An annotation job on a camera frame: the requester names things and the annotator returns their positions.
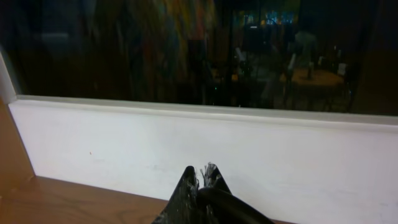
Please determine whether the black cable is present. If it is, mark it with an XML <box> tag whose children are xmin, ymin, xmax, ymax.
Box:
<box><xmin>197</xmin><ymin>187</ymin><xmax>276</xmax><ymax>224</ymax></box>

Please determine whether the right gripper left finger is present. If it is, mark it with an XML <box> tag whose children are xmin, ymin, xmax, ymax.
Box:
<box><xmin>152</xmin><ymin>166</ymin><xmax>199</xmax><ymax>224</ymax></box>

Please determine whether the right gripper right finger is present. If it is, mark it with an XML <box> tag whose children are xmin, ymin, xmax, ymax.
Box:
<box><xmin>200</xmin><ymin>162</ymin><xmax>231</xmax><ymax>194</ymax></box>

